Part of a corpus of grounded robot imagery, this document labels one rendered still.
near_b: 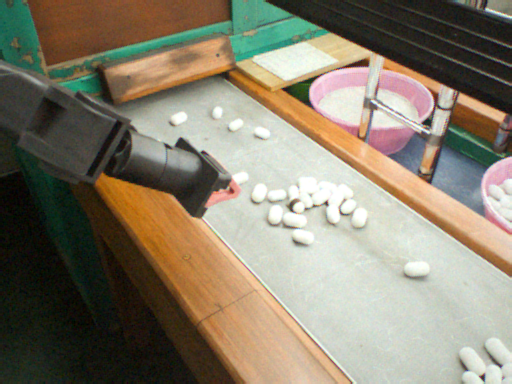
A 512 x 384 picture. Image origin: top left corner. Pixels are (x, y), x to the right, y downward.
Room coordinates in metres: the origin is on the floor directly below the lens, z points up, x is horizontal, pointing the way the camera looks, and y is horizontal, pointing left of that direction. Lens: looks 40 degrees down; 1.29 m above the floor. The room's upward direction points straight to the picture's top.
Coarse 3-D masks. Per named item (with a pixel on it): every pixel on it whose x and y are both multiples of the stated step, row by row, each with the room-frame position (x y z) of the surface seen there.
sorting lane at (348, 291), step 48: (192, 96) 1.00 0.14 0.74; (240, 96) 1.00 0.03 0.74; (192, 144) 0.80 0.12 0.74; (240, 144) 0.80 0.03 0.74; (288, 144) 0.80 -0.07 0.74; (384, 192) 0.65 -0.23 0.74; (240, 240) 0.54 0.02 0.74; (288, 240) 0.54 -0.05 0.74; (336, 240) 0.54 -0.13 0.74; (384, 240) 0.54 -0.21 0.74; (432, 240) 0.54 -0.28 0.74; (288, 288) 0.44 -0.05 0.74; (336, 288) 0.44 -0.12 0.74; (384, 288) 0.44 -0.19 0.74; (432, 288) 0.44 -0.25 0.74; (480, 288) 0.44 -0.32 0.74; (336, 336) 0.36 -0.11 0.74; (384, 336) 0.36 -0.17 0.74; (432, 336) 0.36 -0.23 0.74; (480, 336) 0.36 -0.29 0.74
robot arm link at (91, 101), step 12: (84, 96) 0.42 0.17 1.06; (96, 108) 0.42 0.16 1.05; (108, 108) 0.42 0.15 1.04; (120, 120) 0.43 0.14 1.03; (120, 132) 0.43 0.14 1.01; (108, 144) 0.42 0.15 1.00; (96, 156) 0.42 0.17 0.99; (108, 156) 0.41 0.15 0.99; (48, 168) 0.38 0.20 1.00; (60, 168) 0.38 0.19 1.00; (96, 168) 0.40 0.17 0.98; (72, 180) 0.39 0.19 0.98; (84, 180) 0.39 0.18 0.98; (96, 180) 0.40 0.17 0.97
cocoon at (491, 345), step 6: (486, 342) 0.35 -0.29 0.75; (492, 342) 0.34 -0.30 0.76; (498, 342) 0.34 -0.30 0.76; (486, 348) 0.34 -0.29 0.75; (492, 348) 0.34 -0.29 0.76; (498, 348) 0.33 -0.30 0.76; (504, 348) 0.33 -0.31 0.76; (492, 354) 0.33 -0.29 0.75; (498, 354) 0.33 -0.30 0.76; (504, 354) 0.33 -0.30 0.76; (510, 354) 0.33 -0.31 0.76; (498, 360) 0.32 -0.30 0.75; (504, 360) 0.32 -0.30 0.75; (510, 360) 0.32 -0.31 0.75
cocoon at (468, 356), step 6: (462, 348) 0.34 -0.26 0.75; (468, 348) 0.33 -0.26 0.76; (462, 354) 0.33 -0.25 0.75; (468, 354) 0.33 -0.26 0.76; (474, 354) 0.33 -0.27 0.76; (462, 360) 0.32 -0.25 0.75; (468, 360) 0.32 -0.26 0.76; (474, 360) 0.32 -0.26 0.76; (480, 360) 0.32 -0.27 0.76; (468, 366) 0.31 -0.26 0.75; (474, 366) 0.31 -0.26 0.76; (480, 366) 0.31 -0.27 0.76; (474, 372) 0.31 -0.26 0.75; (480, 372) 0.31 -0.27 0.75
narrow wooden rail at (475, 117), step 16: (352, 64) 1.18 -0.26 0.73; (368, 64) 1.14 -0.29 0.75; (384, 64) 1.11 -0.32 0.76; (400, 80) 1.05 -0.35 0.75; (416, 80) 1.03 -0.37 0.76; (432, 96) 0.98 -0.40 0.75; (464, 96) 0.95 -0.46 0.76; (432, 112) 0.97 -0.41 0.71; (464, 112) 0.91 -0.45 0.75; (480, 112) 0.88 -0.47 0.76; (496, 112) 0.88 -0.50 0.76; (464, 128) 0.90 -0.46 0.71; (480, 128) 0.87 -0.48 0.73; (496, 128) 0.85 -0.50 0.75
